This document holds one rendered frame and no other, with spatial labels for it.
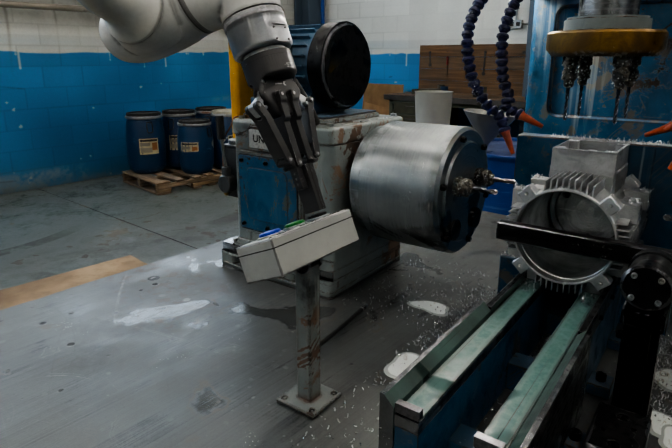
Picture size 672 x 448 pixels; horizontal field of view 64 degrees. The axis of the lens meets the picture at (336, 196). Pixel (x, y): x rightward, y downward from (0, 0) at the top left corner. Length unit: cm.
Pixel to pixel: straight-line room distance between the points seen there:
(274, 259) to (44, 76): 559
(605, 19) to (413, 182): 40
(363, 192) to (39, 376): 63
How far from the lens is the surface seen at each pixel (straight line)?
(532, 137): 112
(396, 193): 100
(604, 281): 94
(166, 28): 84
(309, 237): 71
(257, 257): 69
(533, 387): 71
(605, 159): 97
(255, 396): 87
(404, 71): 726
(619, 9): 99
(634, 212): 94
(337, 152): 107
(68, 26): 629
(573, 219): 112
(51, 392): 97
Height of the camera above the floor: 129
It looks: 15 degrees down
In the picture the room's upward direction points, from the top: straight up
